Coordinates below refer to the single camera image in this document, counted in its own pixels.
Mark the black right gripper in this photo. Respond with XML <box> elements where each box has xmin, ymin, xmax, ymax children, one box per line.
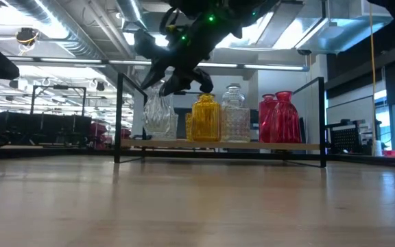
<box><xmin>134</xmin><ymin>16</ymin><xmax>232</xmax><ymax>97</ymax></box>

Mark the wooden shelf black metal frame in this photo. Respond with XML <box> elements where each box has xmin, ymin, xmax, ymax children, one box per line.
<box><xmin>114</xmin><ymin>72</ymin><xmax>328</xmax><ymax>169</ymax></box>

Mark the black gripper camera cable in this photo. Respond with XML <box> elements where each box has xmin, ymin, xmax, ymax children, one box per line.
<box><xmin>158</xmin><ymin>6</ymin><xmax>178</xmax><ymax>35</ymax></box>

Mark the yellow hanging cable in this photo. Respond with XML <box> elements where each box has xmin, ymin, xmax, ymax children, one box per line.
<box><xmin>368</xmin><ymin>0</ymin><xmax>377</xmax><ymax>157</ymax></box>

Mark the black background workstation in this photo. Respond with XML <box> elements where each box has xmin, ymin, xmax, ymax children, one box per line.
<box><xmin>0</xmin><ymin>84</ymin><xmax>94</xmax><ymax>148</ymax></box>

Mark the black printer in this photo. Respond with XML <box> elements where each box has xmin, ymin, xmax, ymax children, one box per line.
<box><xmin>248</xmin><ymin>108</ymin><xmax>261</xmax><ymax>142</ymax></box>

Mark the black perforated chair back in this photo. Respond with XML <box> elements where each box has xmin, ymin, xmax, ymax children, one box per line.
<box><xmin>327</xmin><ymin>119</ymin><xmax>365</xmax><ymax>154</ymax></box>

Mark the red background chair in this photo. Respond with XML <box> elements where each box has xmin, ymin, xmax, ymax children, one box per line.
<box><xmin>89</xmin><ymin>122</ymin><xmax>109</xmax><ymax>149</ymax></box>

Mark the ceiling light tube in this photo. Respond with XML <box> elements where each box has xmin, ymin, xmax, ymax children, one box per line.
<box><xmin>197</xmin><ymin>62</ymin><xmax>305</xmax><ymax>72</ymax></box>

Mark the yellow ribbed glass bottle vase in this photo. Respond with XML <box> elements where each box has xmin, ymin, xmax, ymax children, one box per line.
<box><xmin>191</xmin><ymin>93</ymin><xmax>222</xmax><ymax>143</ymax></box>

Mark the red ribbed round glass vase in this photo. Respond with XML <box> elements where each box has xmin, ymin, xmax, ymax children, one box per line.
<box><xmin>270</xmin><ymin>91</ymin><xmax>304</xmax><ymax>144</ymax></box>

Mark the large silver duct hood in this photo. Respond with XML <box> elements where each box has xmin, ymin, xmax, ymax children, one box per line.
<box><xmin>248</xmin><ymin>0</ymin><xmax>395</xmax><ymax>55</ymax></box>

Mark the red cylindrical glass vase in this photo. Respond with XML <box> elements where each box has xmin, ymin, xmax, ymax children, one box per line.
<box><xmin>259</xmin><ymin>93</ymin><xmax>278</xmax><ymax>143</ymax></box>

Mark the clear square textured glass vase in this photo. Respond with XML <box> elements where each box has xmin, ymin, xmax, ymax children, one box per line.
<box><xmin>220</xmin><ymin>99</ymin><xmax>252</xmax><ymax>143</ymax></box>

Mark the black ceiling cable reel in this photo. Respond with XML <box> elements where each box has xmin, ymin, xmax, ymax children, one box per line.
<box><xmin>14</xmin><ymin>27</ymin><xmax>40</xmax><ymax>47</ymax></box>

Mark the clear cylindrical glass vase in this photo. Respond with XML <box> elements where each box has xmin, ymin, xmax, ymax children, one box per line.
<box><xmin>222</xmin><ymin>83</ymin><xmax>247</xmax><ymax>104</ymax></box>

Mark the silver corrugated ventilation duct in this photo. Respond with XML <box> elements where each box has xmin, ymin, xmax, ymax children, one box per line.
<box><xmin>3</xmin><ymin>0</ymin><xmax>116</xmax><ymax>59</ymax></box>

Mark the long ceiling light strip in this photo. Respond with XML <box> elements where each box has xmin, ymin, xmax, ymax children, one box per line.
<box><xmin>7</xmin><ymin>56</ymin><xmax>152</xmax><ymax>67</ymax></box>

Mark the clear wavy glass vase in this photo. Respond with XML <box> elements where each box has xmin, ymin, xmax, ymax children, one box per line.
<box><xmin>143</xmin><ymin>84</ymin><xmax>180</xmax><ymax>141</ymax></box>

